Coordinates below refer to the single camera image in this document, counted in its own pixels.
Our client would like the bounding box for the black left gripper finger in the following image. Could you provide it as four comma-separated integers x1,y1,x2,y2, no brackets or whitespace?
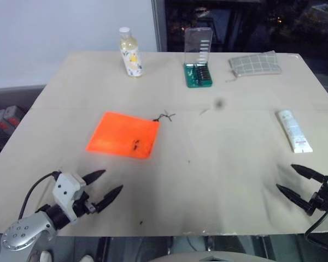
93,184,125,214
81,169,107,186

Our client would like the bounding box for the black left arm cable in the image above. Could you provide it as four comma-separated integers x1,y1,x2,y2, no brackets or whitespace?
18,171,62,221

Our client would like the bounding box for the grey window frame post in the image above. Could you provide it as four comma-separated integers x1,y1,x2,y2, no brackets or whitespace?
151,0,168,52

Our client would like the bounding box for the yellow drink bottle white cap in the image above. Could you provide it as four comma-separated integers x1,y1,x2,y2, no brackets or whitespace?
118,26,143,79

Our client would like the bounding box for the orange pouch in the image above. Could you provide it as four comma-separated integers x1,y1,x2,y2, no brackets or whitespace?
85,109,177,160

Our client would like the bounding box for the grey plaid fabric pouch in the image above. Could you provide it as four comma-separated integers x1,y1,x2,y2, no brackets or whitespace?
225,50,283,84

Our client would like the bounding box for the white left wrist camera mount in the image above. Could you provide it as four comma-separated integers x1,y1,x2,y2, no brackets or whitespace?
52,172,86,225

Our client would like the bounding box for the green bit case clear lid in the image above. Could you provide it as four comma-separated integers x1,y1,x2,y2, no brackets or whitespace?
183,27,214,89

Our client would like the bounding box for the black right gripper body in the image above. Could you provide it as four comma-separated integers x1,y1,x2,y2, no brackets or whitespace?
311,181,328,212

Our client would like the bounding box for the grey and red box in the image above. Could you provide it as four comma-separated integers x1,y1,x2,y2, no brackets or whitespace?
4,106,26,135
0,109,9,131

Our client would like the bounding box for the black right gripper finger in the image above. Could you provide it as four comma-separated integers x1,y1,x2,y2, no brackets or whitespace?
276,183,317,217
290,163,328,184

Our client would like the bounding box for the white squeeze tube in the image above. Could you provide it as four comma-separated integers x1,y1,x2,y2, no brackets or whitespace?
275,109,314,154

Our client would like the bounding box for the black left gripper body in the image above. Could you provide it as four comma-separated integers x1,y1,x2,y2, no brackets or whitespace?
72,190,101,219

